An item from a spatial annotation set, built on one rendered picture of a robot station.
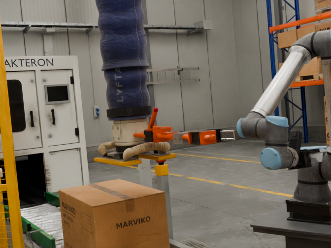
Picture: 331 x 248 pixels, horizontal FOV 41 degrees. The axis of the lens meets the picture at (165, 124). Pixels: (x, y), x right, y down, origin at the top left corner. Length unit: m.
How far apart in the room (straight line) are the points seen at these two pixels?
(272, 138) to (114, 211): 0.87
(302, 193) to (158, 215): 0.75
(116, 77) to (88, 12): 9.85
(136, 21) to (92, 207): 0.92
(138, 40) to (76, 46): 9.51
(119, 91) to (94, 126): 9.52
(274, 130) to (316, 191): 0.64
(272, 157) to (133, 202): 0.78
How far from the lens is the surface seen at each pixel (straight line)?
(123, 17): 2.13
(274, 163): 1.80
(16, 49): 11.17
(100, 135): 11.69
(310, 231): 2.23
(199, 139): 1.67
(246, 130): 1.90
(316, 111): 12.19
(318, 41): 2.19
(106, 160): 2.16
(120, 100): 2.10
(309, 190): 2.36
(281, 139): 1.82
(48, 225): 3.62
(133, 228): 2.27
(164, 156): 2.11
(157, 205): 2.31
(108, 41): 2.13
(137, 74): 2.11
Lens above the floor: 1.42
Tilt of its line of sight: 3 degrees down
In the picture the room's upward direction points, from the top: 5 degrees counter-clockwise
